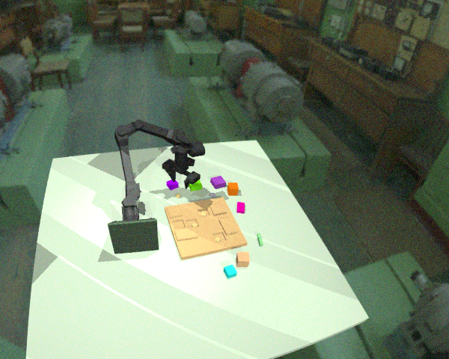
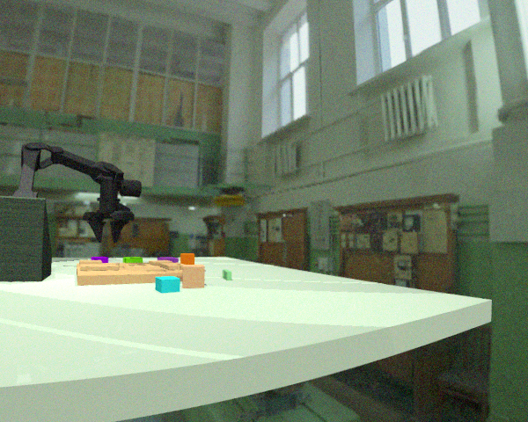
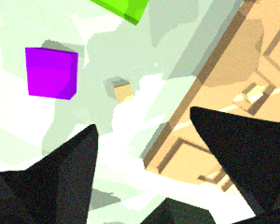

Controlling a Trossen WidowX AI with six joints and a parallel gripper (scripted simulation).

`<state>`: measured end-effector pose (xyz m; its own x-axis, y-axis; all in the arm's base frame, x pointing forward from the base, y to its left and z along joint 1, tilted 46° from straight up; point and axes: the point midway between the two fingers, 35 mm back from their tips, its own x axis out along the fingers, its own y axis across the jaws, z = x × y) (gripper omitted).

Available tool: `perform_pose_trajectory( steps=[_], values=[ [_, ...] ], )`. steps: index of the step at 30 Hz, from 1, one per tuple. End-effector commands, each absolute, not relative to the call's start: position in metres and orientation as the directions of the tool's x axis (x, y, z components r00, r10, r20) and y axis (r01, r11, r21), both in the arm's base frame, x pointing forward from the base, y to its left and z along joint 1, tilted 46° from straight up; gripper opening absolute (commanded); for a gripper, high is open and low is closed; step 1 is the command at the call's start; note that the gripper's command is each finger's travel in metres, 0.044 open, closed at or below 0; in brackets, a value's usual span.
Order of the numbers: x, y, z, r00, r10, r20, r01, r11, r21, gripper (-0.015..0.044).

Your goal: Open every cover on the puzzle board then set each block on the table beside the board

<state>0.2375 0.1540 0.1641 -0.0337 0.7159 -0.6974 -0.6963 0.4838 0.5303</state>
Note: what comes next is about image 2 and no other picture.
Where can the orange block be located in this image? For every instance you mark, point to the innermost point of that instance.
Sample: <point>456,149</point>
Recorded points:
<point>187,258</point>

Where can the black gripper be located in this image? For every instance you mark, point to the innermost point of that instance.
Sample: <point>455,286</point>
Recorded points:
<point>108,205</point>

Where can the teal cube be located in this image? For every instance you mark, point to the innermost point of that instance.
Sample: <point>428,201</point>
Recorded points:
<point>167,284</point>

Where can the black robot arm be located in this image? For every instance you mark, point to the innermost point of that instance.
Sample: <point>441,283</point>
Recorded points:
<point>101,172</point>

